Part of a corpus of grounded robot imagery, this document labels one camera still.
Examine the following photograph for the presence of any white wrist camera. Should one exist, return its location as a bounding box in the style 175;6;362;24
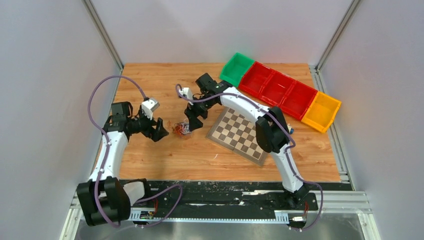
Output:
140;98;160;120
179;87;193;101

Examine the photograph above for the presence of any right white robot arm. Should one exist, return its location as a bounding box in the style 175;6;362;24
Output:
175;73;309;209

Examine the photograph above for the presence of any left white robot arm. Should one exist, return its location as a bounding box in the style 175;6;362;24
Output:
76;98;169;227

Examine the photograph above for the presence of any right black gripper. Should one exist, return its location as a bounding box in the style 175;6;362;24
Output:
185;94;218;131

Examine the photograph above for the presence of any orange wire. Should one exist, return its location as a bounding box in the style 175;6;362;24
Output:
172;122;193;139

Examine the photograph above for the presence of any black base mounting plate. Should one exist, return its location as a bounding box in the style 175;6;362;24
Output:
119;179;354;221

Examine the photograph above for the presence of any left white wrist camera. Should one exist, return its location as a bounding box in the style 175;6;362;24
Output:
140;98;160;120

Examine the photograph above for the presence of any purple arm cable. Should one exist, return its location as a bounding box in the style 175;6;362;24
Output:
175;83;324;232
87;75;184;229

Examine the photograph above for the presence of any green plastic bin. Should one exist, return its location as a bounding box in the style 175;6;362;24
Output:
219;52;255;88

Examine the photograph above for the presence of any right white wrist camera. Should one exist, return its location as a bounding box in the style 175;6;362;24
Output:
179;87;193;101

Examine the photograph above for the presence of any yellow plastic bin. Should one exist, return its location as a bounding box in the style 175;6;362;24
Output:
301;91;342;133

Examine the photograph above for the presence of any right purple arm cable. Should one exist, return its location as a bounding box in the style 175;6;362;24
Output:
175;83;324;232

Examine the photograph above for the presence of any red bin middle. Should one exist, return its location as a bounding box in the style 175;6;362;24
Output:
259;71;296;106

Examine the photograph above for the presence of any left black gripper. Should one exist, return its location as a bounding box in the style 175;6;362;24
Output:
127;107;169;142

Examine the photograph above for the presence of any white blue toy block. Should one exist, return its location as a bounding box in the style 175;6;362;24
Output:
287;124;294;135

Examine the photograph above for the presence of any wooden chessboard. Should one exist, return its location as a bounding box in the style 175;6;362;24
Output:
206;107;271;167

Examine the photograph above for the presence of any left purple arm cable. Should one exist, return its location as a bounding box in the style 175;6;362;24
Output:
87;75;184;229

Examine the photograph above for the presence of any red bin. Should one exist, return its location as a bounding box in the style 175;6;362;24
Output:
259;71;296;106
238;61;274;98
279;81;318;121

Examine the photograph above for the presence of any aluminium frame rail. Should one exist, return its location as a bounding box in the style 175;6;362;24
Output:
59;190;380;240

